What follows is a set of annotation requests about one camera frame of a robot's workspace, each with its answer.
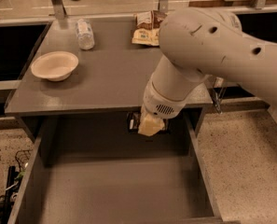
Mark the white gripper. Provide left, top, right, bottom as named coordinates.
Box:
left=138, top=81, right=186, bottom=136

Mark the black rxbar chocolate bar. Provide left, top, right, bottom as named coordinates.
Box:
left=127, top=111, right=170, bottom=133

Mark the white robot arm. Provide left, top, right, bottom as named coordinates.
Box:
left=138, top=7, right=277, bottom=136

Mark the open grey top drawer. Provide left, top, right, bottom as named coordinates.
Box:
left=8, top=112, right=221, bottom=224

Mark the brown yellow snack bag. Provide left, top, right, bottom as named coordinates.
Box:
left=132, top=10, right=167, bottom=47

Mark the white paper bowl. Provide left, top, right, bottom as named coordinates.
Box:
left=31, top=51, right=78, bottom=81

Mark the grey metal post left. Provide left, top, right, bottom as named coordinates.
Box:
left=51, top=0, right=66, bottom=20

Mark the black cables and equipment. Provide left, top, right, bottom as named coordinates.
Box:
left=0, top=148, right=32, bottom=224

